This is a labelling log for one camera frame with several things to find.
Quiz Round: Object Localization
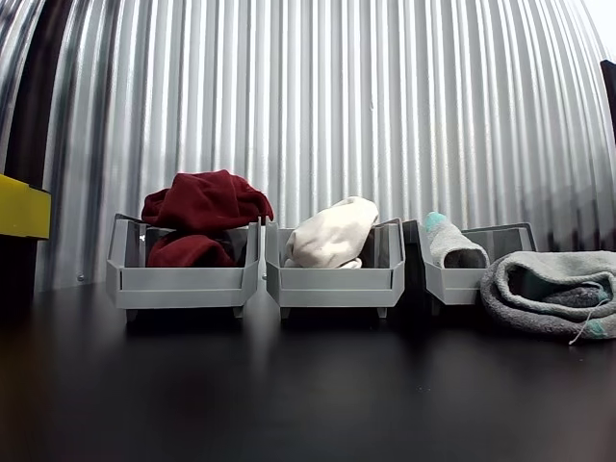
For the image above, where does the white teal grey sock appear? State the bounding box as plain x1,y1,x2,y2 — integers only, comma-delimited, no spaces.
423,211,491,270
479,249,616,346

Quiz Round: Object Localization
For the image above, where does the black shelf post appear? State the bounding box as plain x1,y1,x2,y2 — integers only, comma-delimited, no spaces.
0,0,66,295

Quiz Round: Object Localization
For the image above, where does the yellow shelf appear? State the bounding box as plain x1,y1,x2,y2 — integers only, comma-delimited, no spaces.
0,172,52,241

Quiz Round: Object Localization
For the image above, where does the empty grey plastic bin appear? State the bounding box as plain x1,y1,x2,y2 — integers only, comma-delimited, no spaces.
416,220,538,317

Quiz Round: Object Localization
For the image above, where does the grey bin with cream sock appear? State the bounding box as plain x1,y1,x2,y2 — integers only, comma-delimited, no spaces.
264,218,407,321

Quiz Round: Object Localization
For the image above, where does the cream white sock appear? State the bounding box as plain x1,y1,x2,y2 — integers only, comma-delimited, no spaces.
283,195,380,270

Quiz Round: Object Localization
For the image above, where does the grey bin with red sock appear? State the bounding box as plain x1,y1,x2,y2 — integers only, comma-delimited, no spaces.
105,213,265,322

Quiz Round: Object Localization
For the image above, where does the dark red sock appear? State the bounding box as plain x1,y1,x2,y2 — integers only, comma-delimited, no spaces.
141,168,274,269

